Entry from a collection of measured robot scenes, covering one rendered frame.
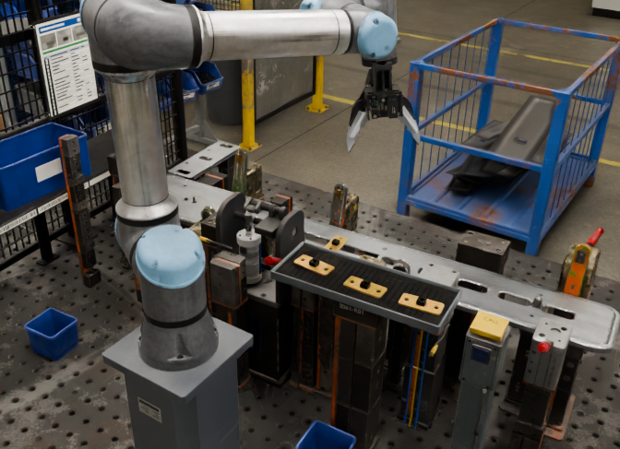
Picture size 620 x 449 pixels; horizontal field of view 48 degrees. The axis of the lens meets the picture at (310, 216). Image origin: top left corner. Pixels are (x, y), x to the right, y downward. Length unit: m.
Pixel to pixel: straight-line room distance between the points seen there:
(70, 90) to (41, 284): 0.62
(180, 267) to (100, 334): 0.91
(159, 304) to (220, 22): 0.49
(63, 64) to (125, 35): 1.28
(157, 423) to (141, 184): 0.45
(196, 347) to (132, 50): 0.54
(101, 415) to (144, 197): 0.71
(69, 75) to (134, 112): 1.16
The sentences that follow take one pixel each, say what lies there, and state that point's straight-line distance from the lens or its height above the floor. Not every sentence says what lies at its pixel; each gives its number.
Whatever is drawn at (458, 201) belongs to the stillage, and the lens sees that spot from 3.94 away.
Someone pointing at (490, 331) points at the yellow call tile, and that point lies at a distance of 1.34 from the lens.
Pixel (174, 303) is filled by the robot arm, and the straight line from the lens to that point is 1.24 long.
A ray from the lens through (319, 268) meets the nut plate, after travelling 1.45.
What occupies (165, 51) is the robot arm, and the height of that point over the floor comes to 1.68.
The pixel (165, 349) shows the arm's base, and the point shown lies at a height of 1.14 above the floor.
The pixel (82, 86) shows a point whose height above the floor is 1.21.
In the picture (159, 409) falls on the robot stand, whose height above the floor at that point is 1.02.
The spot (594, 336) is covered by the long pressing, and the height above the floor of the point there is 1.00.
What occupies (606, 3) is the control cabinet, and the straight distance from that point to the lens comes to 9.44.
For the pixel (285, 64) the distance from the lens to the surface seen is 5.09.
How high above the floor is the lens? 1.97
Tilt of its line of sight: 30 degrees down
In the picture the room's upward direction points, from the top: 1 degrees clockwise
